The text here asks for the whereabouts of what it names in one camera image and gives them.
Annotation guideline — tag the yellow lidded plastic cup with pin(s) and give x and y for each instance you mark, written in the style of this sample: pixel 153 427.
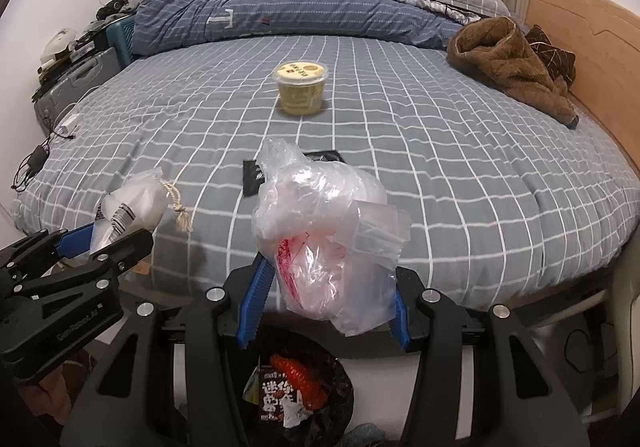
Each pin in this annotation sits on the yellow lidded plastic cup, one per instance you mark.
pixel 300 97

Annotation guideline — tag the white power strip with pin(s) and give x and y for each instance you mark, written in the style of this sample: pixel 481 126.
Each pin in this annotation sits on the white power strip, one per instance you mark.
pixel 67 126

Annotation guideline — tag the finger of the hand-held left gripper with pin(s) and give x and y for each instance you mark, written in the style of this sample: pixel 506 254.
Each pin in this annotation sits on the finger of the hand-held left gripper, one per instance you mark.
pixel 75 239
pixel 125 247

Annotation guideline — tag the wooden headboard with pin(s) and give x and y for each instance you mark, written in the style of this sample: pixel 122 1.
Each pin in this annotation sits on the wooden headboard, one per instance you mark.
pixel 600 57

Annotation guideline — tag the white plastic bag black print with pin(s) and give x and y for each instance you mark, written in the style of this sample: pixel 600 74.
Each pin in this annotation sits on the white plastic bag black print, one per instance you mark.
pixel 135 197

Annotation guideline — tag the white storage box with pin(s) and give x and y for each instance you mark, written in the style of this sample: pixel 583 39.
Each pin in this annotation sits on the white storage box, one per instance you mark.
pixel 600 387

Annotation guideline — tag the brown fleece garment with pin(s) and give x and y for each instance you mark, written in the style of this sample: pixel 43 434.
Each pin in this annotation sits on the brown fleece garment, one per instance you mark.
pixel 510 72

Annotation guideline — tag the clear plastic bag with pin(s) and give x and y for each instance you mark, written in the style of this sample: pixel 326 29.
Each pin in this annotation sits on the clear plastic bag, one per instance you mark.
pixel 320 207

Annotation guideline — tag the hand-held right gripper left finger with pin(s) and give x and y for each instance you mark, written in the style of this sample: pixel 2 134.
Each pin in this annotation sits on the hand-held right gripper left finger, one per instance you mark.
pixel 255 297

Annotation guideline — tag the dark diamond-pattern cushion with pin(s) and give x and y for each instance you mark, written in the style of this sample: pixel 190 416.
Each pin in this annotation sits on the dark diamond-pattern cushion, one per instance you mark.
pixel 552 54

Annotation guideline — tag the black-lined trash bin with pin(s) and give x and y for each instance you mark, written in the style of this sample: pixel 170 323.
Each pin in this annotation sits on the black-lined trash bin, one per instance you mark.
pixel 335 377

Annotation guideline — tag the brown printed snack box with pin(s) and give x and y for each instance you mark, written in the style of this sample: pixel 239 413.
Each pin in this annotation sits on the brown printed snack box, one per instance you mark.
pixel 272 394

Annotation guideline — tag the blue striped duvet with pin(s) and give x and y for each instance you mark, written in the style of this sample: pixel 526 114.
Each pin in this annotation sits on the blue striped duvet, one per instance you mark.
pixel 300 12

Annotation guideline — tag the red plastic bag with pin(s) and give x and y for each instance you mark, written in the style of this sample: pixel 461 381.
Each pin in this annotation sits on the red plastic bag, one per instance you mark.
pixel 300 374

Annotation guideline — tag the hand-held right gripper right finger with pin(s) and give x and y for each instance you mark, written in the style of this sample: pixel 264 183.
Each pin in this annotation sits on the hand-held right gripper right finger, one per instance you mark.
pixel 400 322

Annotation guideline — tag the black packet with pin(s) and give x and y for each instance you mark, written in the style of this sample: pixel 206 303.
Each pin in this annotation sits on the black packet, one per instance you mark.
pixel 250 177

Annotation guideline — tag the white plastic container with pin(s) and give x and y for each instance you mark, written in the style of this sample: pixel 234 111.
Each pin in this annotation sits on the white plastic container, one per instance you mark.
pixel 57 44

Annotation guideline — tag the grey suitcase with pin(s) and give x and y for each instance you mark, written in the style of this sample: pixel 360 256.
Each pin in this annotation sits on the grey suitcase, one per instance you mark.
pixel 75 77

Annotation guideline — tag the black power adapter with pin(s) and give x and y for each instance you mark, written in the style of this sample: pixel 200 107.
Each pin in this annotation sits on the black power adapter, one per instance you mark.
pixel 35 157

